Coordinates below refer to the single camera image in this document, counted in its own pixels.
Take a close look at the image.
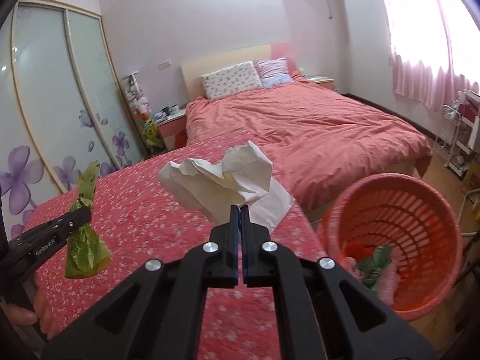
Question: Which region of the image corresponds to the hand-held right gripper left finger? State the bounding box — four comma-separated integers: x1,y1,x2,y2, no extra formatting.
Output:
41,204,241,360

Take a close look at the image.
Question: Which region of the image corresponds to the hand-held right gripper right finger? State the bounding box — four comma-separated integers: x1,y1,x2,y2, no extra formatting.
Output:
240,205,437,360

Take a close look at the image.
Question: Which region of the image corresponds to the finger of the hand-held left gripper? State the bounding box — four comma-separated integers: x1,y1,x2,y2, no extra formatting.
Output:
55,207,93,244

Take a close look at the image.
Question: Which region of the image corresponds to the light green plastic bag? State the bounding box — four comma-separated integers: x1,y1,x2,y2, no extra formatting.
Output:
64,160,113,280

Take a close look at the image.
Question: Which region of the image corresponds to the white paper bag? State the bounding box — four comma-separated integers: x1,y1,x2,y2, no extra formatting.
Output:
157,140,295,234

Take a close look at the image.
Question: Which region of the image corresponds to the orange plastic bag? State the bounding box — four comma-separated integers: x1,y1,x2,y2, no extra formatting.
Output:
345,242,376,262

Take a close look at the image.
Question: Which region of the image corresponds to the dark green shiny wrapper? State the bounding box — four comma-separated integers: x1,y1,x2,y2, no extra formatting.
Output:
355,245,393,295

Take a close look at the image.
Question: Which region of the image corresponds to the bubble wrap sheet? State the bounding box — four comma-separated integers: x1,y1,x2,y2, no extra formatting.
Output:
349,257,403,305

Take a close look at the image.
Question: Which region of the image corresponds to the orange plastic basket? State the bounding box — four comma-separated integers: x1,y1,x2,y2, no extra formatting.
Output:
317,173,464,323

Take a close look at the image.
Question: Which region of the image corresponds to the person's left hand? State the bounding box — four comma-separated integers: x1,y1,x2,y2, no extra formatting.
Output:
2,274,61,340

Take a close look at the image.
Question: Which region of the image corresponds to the shelf of plush toys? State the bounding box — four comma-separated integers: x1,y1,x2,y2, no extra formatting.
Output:
121,71,166,151

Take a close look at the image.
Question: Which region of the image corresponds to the bed with pink duvet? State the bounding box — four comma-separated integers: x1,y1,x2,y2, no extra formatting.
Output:
185,78,433,219

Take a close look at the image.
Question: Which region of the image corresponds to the sliding wardrobe with purple flowers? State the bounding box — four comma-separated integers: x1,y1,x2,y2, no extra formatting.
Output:
0,0,149,241

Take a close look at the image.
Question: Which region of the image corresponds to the white floral pillow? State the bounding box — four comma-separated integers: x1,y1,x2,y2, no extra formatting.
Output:
200,61,263,102

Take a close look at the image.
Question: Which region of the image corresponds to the purple striped pillow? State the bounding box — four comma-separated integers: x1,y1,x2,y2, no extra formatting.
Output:
254,56,294,89

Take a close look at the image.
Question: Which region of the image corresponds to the pink and white nightstand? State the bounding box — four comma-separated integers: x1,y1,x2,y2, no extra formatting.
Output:
306,76,335,92

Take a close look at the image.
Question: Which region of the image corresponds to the beige wooden headboard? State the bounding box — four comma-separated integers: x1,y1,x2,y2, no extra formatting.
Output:
181,43,301,103

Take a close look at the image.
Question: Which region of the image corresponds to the pink curtain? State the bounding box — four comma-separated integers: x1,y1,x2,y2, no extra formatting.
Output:
375,0,480,112

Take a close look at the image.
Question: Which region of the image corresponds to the white wire cart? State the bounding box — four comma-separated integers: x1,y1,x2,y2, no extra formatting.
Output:
435,89,480,178

